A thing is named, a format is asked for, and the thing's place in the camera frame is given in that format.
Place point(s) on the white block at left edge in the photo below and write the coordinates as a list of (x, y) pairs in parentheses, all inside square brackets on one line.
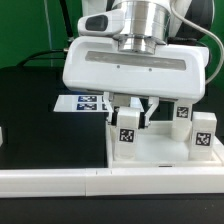
[(1, 137)]

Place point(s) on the white sheet with tags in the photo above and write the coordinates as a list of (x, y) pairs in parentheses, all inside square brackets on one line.
[(80, 103)]

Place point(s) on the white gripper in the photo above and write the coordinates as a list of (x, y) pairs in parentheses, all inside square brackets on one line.
[(125, 51)]

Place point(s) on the white front obstacle bar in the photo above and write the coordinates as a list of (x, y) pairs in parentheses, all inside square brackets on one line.
[(110, 182)]

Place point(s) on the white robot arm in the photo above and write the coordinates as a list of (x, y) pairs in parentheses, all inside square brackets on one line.
[(125, 51)]

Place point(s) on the white square table top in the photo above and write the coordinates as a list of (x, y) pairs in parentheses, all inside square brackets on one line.
[(156, 148)]

